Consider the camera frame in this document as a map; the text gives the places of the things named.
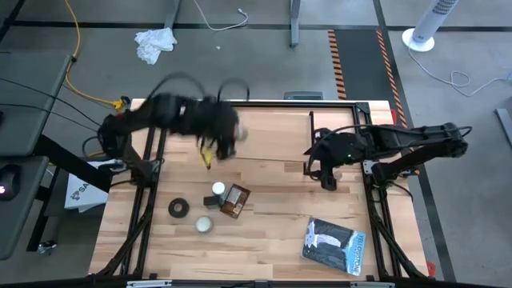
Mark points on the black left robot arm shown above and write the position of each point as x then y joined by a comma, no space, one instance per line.
132,124

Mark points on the black tape roll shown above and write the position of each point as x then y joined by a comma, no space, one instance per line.
178,208

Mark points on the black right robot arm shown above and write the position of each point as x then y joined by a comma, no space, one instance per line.
412,138

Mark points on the yellow tag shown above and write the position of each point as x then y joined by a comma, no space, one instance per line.
207,157

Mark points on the metal caster wheel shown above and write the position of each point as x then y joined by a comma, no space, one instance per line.
46,248

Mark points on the white-lid bagel seasoning jar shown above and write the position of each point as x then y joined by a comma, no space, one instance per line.
218,188

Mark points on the grey device box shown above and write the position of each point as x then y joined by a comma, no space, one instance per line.
302,95

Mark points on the grey desk top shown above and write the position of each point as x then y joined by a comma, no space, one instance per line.
16,224
28,100

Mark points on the black desk support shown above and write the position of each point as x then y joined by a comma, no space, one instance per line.
72,168

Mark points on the black aluminium rig frame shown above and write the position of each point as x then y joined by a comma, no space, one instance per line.
260,104

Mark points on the grey desk leg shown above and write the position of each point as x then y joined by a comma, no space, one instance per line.
295,24
172,14

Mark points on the white printed box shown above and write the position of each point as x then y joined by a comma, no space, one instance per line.
86,196

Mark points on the black computer mouse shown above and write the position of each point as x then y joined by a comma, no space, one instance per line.
9,180

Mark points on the red table clamp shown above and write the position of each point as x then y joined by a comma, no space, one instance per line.
431,268
394,114

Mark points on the wooden shelf with black legs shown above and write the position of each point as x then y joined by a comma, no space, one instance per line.
276,136

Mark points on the white crumpled cloth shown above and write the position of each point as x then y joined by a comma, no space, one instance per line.
154,44

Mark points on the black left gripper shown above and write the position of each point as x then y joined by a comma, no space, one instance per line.
216,120

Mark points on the black orange-striped floor mat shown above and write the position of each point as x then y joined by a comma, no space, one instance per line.
360,60

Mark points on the small white round container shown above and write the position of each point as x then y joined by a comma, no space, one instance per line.
204,225

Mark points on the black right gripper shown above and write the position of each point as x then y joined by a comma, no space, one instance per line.
340,148

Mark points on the silver mounting bracket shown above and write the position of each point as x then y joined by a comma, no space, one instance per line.
149,284
372,285

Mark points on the grey metal bar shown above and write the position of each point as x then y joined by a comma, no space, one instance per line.
505,126

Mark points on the white tower fan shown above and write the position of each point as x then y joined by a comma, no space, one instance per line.
430,20

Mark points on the brown spice pouch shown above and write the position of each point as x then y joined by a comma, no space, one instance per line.
235,201

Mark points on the dark rectangular spice tin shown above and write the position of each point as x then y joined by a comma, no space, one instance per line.
210,201

